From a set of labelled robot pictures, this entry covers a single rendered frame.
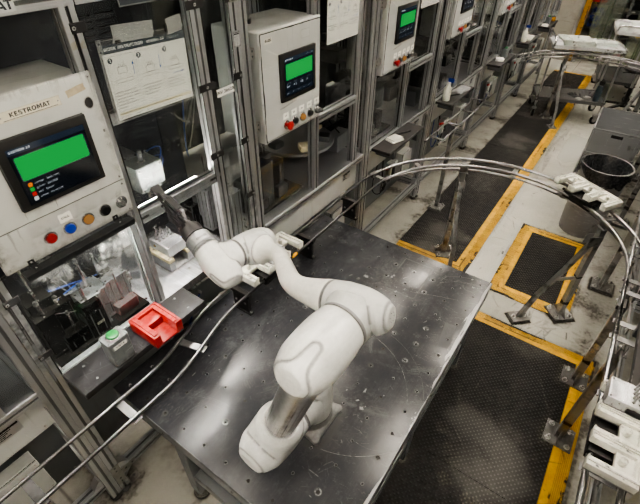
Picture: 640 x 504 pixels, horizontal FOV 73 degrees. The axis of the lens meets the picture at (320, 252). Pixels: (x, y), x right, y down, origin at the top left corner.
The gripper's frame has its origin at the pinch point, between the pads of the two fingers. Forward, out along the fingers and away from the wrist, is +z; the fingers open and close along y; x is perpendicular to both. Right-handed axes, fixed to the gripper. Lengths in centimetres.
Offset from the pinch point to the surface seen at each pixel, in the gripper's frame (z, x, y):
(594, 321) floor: -178, -211, -89
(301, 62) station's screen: 24, -85, 8
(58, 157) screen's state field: 9.9, 23.8, 22.5
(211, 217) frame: 9, -31, -52
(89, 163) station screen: 8.7, 16.7, 16.9
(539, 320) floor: -152, -185, -99
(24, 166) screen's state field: 9.2, 32.3, 24.5
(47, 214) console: 4.6, 33.0, 8.4
